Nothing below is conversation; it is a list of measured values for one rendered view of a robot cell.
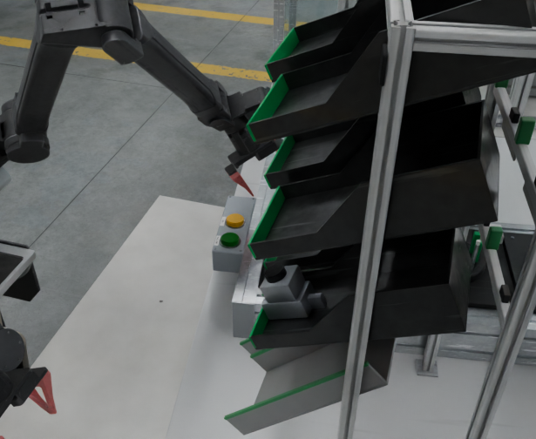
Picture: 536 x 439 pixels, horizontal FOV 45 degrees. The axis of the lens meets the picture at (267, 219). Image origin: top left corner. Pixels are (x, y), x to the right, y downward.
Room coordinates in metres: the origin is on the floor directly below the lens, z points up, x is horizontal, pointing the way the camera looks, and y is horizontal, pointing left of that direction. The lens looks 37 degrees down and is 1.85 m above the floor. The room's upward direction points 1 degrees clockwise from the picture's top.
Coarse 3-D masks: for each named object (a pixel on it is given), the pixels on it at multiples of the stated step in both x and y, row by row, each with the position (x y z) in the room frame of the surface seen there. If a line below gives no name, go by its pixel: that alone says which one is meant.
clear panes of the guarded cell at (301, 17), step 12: (288, 0) 2.19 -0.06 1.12; (300, 0) 2.38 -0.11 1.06; (312, 0) 2.38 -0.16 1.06; (324, 0) 2.37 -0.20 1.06; (336, 0) 2.37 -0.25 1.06; (288, 12) 2.21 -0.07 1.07; (300, 12) 2.38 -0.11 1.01; (312, 12) 2.38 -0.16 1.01; (324, 12) 2.37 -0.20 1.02; (288, 24) 2.22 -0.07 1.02; (300, 24) 2.38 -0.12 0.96
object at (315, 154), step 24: (456, 96) 0.66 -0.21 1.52; (480, 96) 0.78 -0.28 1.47; (360, 120) 0.70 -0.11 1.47; (288, 144) 0.83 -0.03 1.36; (312, 144) 0.82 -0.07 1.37; (336, 144) 0.79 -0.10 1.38; (360, 144) 0.69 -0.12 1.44; (288, 168) 0.77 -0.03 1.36; (312, 168) 0.71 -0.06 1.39; (336, 168) 0.70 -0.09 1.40
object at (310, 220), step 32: (416, 128) 0.66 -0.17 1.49; (448, 128) 0.65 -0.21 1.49; (480, 128) 0.58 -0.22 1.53; (352, 160) 0.68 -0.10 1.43; (416, 160) 0.65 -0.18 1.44; (448, 160) 0.64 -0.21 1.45; (480, 160) 0.52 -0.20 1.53; (288, 192) 0.70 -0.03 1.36; (320, 192) 0.68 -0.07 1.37; (352, 192) 0.55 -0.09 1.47; (416, 192) 0.53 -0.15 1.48; (448, 192) 0.52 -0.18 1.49; (480, 192) 0.51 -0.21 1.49; (288, 224) 0.63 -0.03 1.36; (320, 224) 0.61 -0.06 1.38; (352, 224) 0.55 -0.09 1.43; (416, 224) 0.53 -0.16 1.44; (448, 224) 0.52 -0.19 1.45; (256, 256) 0.58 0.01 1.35
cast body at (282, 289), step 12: (276, 264) 0.66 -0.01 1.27; (276, 276) 0.63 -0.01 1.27; (288, 276) 0.64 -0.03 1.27; (300, 276) 0.65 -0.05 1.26; (264, 288) 0.63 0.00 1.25; (276, 288) 0.62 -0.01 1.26; (288, 288) 0.62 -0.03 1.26; (300, 288) 0.63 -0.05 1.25; (312, 288) 0.65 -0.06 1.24; (264, 300) 0.64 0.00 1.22; (276, 300) 0.62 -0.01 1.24; (288, 300) 0.62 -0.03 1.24; (300, 300) 0.62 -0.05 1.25; (312, 300) 0.62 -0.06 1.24; (324, 300) 0.63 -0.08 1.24; (276, 312) 0.62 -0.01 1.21; (288, 312) 0.62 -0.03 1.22; (300, 312) 0.61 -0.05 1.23
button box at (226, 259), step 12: (228, 204) 1.22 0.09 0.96; (240, 204) 1.22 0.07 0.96; (252, 204) 1.22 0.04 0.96; (228, 228) 1.13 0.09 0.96; (240, 228) 1.13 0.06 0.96; (216, 240) 1.09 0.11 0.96; (240, 240) 1.08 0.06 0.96; (216, 252) 1.05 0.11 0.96; (228, 252) 1.05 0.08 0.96; (240, 252) 1.05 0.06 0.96; (216, 264) 1.05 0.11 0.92; (228, 264) 1.05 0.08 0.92; (240, 264) 1.05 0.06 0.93
